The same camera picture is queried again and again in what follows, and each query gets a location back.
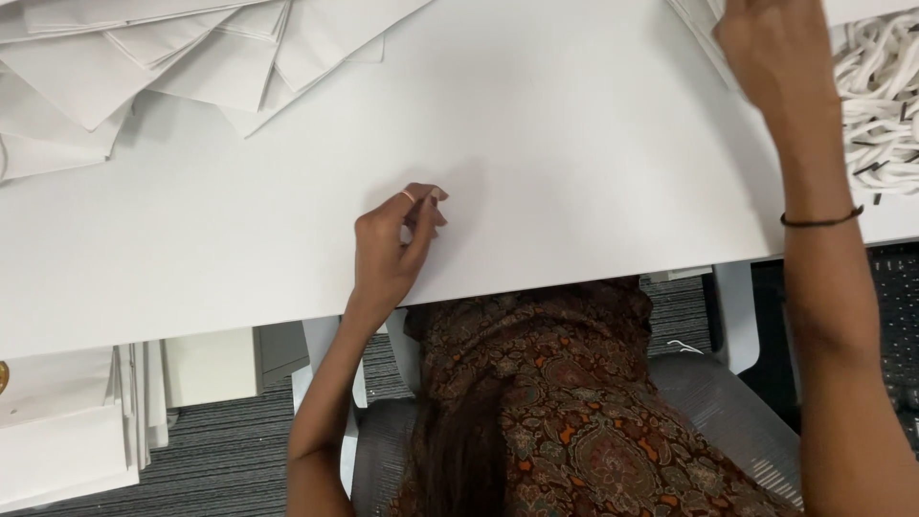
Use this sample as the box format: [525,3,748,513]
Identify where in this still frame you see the person's left hand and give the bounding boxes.
[354,183,449,311]

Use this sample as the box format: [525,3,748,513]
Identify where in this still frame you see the grey mesh office chair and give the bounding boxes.
[291,261,807,517]

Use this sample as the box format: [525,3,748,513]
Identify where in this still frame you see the pile of white paper bags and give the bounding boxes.
[0,0,436,182]

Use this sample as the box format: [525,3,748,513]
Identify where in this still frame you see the black mesh chair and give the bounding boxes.
[740,243,919,455]

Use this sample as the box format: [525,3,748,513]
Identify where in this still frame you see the fanned stack of white bags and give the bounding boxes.
[666,0,919,93]

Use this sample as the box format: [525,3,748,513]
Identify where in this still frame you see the heap of white cord handles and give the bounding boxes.
[831,10,919,206]

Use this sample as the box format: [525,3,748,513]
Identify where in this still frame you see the upright stack of white bags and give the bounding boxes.
[0,340,170,515]

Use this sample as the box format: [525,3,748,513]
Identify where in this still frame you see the black cord bracelet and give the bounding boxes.
[780,204,865,229]

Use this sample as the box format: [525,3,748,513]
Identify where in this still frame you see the brown paisley patterned garment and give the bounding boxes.
[388,276,799,517]

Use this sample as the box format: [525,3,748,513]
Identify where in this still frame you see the person's right hand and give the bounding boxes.
[713,0,838,113]

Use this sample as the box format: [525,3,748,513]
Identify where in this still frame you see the white and grey cabinet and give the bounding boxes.
[161,320,311,410]

